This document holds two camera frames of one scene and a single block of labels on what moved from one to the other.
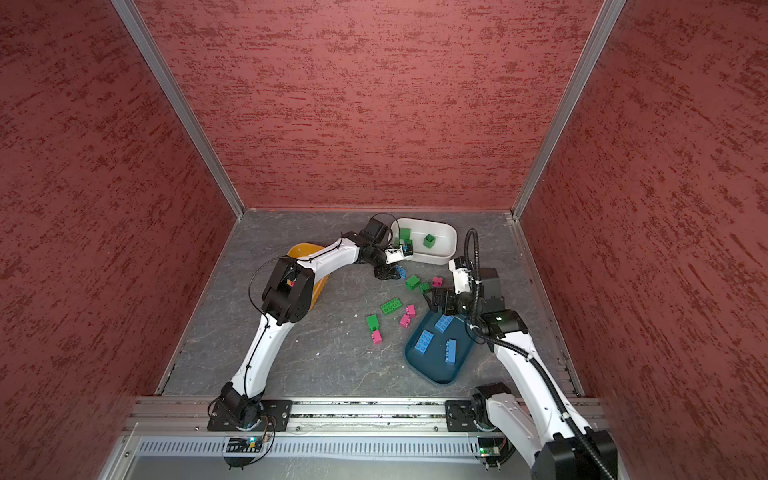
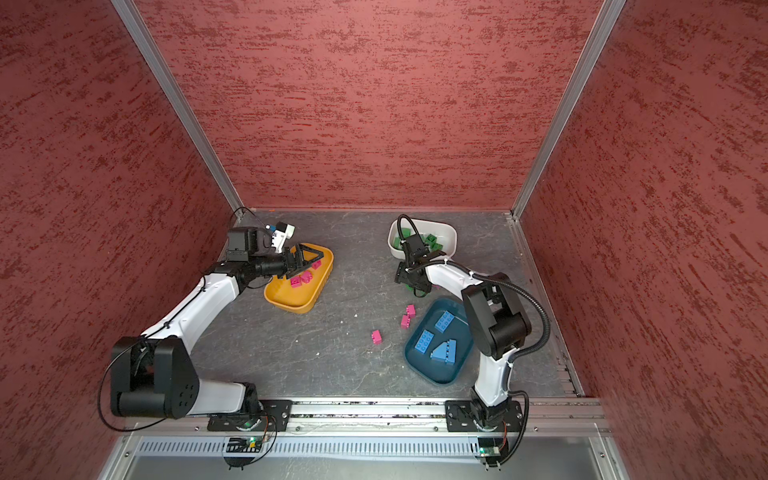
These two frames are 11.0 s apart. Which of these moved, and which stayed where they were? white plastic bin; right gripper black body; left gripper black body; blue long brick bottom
Moved: right gripper black body; left gripper black body
Stayed: white plastic bin; blue long brick bottom
